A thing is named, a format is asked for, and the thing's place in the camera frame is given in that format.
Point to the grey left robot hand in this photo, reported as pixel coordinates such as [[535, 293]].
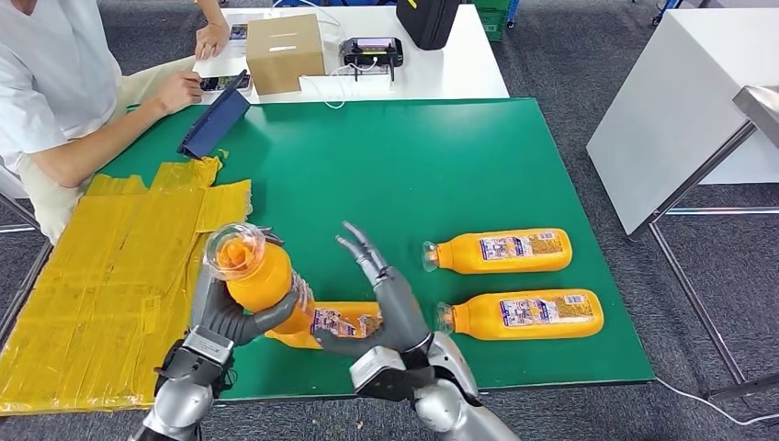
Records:
[[225, 316]]

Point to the person's left hand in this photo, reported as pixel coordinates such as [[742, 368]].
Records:
[[212, 41]]

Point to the person's right hand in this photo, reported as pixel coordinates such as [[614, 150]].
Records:
[[179, 91]]

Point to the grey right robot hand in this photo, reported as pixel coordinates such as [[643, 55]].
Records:
[[401, 310]]

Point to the orange detergent bottle clear cap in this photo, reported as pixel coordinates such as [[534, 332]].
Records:
[[261, 280], [481, 319], [462, 255], [341, 318]]

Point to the person's right forearm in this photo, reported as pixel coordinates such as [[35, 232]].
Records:
[[91, 149]]

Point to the person's left forearm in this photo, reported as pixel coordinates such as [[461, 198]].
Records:
[[213, 12]]

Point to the printed photo card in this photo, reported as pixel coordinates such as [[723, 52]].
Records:
[[238, 31]]

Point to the tablet in blue case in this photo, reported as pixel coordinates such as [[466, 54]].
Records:
[[213, 125]]

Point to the brown cardboard box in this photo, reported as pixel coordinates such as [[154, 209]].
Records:
[[283, 55]]

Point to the person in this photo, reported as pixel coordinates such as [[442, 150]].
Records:
[[48, 73]]

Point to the yellow taped cardboard sheet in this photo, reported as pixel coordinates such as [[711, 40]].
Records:
[[91, 292]]

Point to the black handheld controller on stand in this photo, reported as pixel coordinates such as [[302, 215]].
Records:
[[371, 53]]

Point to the black carrying case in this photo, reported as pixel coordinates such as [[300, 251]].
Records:
[[426, 24]]

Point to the green plastic crate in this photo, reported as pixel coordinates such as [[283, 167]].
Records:
[[494, 24]]

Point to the large white table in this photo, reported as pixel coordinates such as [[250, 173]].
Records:
[[669, 109]]

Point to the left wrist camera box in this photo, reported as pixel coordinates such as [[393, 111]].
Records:
[[207, 344]]

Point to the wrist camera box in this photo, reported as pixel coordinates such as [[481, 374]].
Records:
[[207, 344], [374, 365]]

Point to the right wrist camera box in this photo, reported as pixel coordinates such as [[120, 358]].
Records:
[[374, 365]]

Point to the steel frame table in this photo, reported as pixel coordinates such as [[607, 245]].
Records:
[[761, 106]]

